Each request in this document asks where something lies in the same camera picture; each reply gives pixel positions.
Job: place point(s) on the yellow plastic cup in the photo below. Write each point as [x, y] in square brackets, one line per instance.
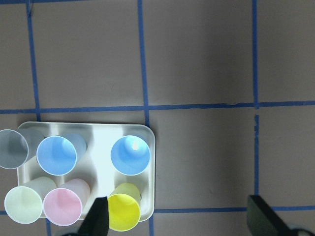
[124, 207]

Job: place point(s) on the pink plastic cup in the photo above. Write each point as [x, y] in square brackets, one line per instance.
[63, 206]

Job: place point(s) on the beige plastic tray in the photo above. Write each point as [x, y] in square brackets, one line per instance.
[95, 167]

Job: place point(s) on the grey plastic cup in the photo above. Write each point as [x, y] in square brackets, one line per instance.
[18, 146]

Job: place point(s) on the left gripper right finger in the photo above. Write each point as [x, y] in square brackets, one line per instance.
[263, 221]

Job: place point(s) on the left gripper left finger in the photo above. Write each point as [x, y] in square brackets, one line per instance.
[96, 222]

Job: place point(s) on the blue cup near grey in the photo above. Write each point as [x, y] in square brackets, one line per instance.
[59, 155]

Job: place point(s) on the blue cup near yellow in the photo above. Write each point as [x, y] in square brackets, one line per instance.
[130, 155]

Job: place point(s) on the pale green plastic cup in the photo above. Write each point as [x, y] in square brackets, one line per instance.
[24, 203]

